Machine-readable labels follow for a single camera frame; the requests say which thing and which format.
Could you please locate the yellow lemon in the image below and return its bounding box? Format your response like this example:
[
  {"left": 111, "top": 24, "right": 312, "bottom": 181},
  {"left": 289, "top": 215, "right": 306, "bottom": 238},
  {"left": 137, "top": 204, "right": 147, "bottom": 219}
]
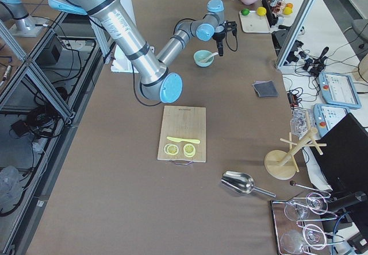
[{"left": 256, "top": 7, "right": 267, "bottom": 17}]

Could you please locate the steel metal scoop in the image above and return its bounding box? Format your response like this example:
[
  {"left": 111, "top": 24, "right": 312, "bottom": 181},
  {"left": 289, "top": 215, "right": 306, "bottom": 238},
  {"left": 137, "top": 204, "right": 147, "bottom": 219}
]
[{"left": 221, "top": 171, "right": 276, "bottom": 198}]

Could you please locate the wine glass lower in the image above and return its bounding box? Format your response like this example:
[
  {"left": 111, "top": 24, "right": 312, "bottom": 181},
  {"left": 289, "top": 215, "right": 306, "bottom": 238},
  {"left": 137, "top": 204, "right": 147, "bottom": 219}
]
[{"left": 280, "top": 224, "right": 327, "bottom": 254}]

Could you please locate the green lime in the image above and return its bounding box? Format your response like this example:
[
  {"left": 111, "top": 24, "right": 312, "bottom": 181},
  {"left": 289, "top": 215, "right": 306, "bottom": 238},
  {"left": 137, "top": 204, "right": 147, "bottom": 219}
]
[{"left": 241, "top": 8, "right": 250, "bottom": 16}]

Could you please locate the black monitor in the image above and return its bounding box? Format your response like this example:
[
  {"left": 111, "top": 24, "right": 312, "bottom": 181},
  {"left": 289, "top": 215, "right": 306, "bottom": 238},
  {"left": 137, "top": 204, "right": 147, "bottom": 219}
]
[{"left": 312, "top": 113, "right": 367, "bottom": 193}]

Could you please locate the teal bowl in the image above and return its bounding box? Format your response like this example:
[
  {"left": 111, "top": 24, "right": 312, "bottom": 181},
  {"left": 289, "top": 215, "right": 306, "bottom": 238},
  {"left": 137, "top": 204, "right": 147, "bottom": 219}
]
[{"left": 193, "top": 50, "right": 214, "bottom": 67}]

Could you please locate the wine glass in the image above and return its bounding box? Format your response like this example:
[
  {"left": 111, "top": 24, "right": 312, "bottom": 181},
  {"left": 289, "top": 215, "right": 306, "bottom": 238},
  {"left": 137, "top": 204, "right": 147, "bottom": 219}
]
[
  {"left": 284, "top": 192, "right": 328, "bottom": 221},
  {"left": 280, "top": 224, "right": 327, "bottom": 254}
]

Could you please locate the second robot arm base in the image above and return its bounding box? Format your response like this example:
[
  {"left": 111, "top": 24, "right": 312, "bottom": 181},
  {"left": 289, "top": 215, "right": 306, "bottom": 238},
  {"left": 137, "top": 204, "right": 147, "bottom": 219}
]
[{"left": 1, "top": 0, "right": 41, "bottom": 37}]

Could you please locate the blue teach pendant upper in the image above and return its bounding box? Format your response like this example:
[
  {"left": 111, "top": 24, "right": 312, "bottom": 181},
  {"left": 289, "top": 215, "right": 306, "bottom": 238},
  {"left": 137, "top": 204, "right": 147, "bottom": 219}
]
[{"left": 318, "top": 71, "right": 362, "bottom": 109}]

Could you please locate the blue teach pendant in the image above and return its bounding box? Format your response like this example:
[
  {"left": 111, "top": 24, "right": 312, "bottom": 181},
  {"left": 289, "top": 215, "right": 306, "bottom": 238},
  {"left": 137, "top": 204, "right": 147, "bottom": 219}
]
[
  {"left": 318, "top": 71, "right": 362, "bottom": 109},
  {"left": 313, "top": 103, "right": 350, "bottom": 137}
]

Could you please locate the metal glass rack tray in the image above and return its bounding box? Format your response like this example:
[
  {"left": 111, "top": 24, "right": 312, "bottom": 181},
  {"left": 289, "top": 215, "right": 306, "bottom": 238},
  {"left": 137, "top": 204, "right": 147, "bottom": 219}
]
[{"left": 270, "top": 200, "right": 344, "bottom": 254}]

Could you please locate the white tray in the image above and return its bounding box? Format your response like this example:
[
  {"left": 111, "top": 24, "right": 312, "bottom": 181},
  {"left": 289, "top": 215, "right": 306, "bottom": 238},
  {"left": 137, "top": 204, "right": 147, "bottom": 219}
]
[{"left": 239, "top": 10, "right": 270, "bottom": 33}]

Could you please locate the white plastic spoon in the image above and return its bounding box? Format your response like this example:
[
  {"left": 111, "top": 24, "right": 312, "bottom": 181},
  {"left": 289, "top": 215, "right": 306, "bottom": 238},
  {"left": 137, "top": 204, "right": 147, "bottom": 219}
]
[{"left": 200, "top": 52, "right": 218, "bottom": 63}]

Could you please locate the grey folded cloth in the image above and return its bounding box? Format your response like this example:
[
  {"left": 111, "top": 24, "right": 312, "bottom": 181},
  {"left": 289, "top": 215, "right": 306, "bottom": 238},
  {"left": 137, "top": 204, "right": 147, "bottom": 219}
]
[{"left": 252, "top": 80, "right": 278, "bottom": 98}]

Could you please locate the wine glass upper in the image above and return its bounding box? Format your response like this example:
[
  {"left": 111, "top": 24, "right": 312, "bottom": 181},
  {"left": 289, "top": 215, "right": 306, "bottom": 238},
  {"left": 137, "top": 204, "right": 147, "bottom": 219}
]
[{"left": 284, "top": 192, "right": 328, "bottom": 221}]

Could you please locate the bamboo cutting board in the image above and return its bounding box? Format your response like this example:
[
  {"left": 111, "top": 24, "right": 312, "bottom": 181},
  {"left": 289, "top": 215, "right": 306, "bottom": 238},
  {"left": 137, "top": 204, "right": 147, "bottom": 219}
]
[{"left": 157, "top": 106, "right": 206, "bottom": 163}]

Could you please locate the clear plastic container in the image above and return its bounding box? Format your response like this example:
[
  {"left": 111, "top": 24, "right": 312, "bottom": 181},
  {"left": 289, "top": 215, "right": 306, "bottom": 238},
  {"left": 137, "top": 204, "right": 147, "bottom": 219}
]
[{"left": 290, "top": 109, "right": 312, "bottom": 138}]

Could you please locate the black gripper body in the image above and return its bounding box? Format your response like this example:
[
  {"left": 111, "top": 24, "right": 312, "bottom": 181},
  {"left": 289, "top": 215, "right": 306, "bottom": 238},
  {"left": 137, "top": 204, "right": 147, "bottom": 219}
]
[{"left": 212, "top": 21, "right": 237, "bottom": 47}]

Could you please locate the yellow plastic knife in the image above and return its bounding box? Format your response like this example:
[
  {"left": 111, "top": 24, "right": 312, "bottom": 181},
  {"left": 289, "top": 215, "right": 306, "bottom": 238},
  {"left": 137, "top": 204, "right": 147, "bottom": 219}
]
[{"left": 166, "top": 136, "right": 201, "bottom": 144}]

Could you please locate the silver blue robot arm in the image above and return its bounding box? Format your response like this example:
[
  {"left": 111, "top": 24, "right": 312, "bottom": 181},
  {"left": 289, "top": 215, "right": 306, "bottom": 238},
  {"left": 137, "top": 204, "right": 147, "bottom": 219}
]
[{"left": 48, "top": 0, "right": 231, "bottom": 103}]

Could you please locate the wooden mug tree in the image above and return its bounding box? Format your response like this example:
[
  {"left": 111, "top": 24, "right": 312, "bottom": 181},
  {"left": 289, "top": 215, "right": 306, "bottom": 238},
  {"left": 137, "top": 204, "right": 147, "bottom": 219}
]
[{"left": 264, "top": 111, "right": 327, "bottom": 180}]

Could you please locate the aluminium frame post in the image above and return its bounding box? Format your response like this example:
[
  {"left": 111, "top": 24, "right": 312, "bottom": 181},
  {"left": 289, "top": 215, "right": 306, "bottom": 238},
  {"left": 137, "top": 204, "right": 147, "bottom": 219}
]
[{"left": 275, "top": 0, "right": 315, "bottom": 69}]

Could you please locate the blue teach pendant lower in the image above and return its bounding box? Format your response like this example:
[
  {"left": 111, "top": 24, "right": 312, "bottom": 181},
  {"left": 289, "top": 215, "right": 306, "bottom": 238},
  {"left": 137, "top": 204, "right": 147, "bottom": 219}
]
[{"left": 313, "top": 103, "right": 350, "bottom": 137}]

